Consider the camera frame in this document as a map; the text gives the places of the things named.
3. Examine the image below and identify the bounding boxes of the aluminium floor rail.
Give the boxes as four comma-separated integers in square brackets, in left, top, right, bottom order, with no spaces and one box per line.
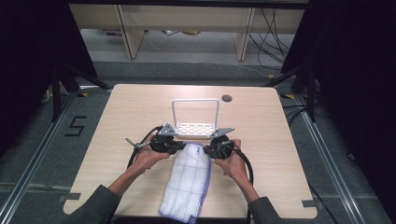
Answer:
[295,94,367,224]
[0,91,78,224]

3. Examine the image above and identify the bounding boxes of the black floor cables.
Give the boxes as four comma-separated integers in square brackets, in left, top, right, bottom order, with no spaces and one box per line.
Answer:
[281,104,312,125]

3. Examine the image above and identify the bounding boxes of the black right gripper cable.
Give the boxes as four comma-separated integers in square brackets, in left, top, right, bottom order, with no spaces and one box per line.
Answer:
[232,147,255,224]

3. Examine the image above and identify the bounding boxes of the hanging black cables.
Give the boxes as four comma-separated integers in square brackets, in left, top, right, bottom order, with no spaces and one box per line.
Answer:
[248,7,293,68]

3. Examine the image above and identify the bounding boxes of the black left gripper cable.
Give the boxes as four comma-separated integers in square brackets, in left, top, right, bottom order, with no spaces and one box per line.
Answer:
[126,125,164,170]

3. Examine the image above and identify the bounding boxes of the beige desk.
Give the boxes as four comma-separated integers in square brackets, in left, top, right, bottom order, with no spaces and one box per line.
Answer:
[68,4,307,62]

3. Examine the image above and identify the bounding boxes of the person's right hand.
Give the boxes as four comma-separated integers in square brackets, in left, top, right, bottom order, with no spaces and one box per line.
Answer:
[214,138,250,185]

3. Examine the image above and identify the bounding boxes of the dark curtain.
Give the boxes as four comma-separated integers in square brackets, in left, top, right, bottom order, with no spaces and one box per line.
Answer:
[0,0,97,157]
[281,0,396,213]

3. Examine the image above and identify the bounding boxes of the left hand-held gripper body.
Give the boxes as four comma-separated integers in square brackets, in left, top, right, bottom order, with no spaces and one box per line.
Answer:
[125,122,177,155]

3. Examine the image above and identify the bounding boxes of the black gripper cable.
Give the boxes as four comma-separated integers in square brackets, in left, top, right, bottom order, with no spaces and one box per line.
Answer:
[126,125,164,170]
[232,147,255,224]

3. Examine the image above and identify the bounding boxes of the white metal rack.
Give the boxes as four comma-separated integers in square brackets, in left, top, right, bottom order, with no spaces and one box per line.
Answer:
[171,98,220,140]

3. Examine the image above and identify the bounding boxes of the black tape strip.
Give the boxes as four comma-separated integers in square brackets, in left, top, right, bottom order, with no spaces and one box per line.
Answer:
[59,192,82,202]

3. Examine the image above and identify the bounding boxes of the black metal stand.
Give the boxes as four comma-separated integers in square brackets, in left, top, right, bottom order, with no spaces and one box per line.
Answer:
[50,63,111,122]
[264,64,317,123]

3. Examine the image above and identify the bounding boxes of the white towel with purple trim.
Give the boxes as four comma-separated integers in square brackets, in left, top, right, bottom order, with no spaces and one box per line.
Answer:
[158,142,213,224]

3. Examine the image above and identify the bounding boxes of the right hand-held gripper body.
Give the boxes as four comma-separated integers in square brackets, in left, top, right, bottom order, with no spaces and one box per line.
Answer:
[207,126,235,161]

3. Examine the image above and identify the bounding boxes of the white floor cable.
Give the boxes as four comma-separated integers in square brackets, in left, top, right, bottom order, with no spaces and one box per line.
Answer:
[232,62,272,78]

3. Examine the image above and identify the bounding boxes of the person's left hand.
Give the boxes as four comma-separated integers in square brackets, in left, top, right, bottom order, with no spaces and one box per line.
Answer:
[132,133,171,175]

